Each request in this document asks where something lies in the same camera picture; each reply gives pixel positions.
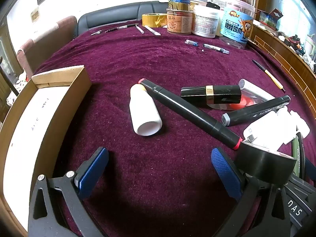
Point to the white thin pen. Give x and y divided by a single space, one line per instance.
139 29

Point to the black tape roll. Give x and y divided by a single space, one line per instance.
271 167

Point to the white small bottle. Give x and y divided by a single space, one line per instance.
145 117

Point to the wooden side cabinet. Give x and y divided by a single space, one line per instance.
290 63

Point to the white plastic tub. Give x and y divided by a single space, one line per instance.
205 21

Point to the black leather sofa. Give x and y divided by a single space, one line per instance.
117 14

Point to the yellow tape roll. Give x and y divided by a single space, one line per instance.
154 20

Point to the blue label clear jar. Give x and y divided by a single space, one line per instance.
237 23

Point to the white power adapter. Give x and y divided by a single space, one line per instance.
276 128

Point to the black marker red cap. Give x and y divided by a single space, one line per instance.
196 116

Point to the cardboard tray box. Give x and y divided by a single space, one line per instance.
31 136

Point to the gold tape red blue lid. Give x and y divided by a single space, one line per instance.
182 5

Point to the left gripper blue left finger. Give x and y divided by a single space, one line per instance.
74 186

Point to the black marker grey cap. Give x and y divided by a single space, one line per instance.
254 112

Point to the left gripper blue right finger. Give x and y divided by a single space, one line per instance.
272 217

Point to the green lighter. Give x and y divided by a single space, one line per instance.
298 153

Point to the purple tablecloth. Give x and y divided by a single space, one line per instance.
164 184

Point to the brown armchair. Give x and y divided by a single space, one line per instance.
36 51

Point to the red item plastic package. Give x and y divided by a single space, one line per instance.
246 100

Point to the black gold lipstick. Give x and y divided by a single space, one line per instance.
205 95

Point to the white tube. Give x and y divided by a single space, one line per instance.
253 91

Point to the brown label jar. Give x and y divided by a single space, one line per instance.
179 21

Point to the yellow black pen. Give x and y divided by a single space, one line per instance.
276 82

